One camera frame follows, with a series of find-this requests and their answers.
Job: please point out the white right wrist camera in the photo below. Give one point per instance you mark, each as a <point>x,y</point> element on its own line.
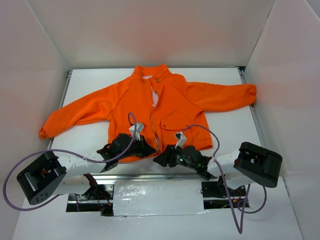
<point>181,139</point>

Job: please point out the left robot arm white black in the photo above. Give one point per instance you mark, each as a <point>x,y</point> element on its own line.
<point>57,167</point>

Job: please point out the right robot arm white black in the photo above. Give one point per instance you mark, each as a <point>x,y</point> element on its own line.
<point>249,164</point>

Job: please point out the orange zip jacket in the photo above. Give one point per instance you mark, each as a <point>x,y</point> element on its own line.
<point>164,102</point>

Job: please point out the aluminium table rail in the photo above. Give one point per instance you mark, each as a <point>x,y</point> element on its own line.
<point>135,177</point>

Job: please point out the white cover board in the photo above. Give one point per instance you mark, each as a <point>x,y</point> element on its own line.
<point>158,198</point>

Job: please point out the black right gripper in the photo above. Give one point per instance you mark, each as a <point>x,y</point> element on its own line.
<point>169,155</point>

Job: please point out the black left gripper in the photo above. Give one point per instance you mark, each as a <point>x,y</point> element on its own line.
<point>142,146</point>

